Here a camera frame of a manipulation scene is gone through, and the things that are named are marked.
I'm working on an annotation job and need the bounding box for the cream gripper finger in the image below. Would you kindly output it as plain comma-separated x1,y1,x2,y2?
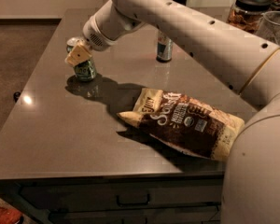
65,43,92,67

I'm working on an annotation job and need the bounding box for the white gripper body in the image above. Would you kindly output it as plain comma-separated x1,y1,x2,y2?
82,13,116,51

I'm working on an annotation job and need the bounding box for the green soda can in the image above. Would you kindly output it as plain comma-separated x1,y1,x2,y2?
66,36,97,82

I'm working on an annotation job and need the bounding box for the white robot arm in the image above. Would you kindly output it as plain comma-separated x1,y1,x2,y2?
66,0,280,224

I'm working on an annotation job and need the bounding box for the silver slim can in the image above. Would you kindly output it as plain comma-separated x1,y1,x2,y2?
157,31,173,63

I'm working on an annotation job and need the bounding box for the small black floor object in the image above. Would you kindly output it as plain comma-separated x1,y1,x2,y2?
13,91,21,103

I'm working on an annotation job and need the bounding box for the brown yellow chip bag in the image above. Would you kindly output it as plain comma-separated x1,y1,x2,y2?
119,88,245,161

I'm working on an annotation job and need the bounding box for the glass jar with black lid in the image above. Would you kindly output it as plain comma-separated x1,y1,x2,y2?
227,0,272,34

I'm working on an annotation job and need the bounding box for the clear glass cup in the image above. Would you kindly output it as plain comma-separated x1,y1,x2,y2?
256,11,280,46

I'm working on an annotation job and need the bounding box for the orange object on floor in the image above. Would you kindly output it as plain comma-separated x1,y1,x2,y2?
0,207,22,224

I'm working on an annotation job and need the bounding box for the dark drawer handle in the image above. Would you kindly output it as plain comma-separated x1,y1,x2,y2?
116,194,151,207

